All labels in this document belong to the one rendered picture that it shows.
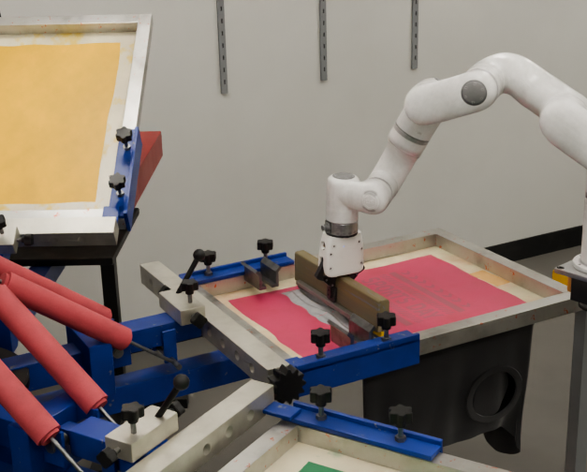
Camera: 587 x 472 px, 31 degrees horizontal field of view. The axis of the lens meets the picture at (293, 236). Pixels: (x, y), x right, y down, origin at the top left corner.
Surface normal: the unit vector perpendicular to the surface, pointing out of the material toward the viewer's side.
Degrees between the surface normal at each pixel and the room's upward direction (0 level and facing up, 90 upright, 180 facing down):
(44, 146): 32
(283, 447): 90
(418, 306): 0
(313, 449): 0
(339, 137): 90
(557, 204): 90
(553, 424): 0
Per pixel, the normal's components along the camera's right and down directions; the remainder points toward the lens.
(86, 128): -0.04, -0.62
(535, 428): -0.03, -0.95
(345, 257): 0.48, 0.33
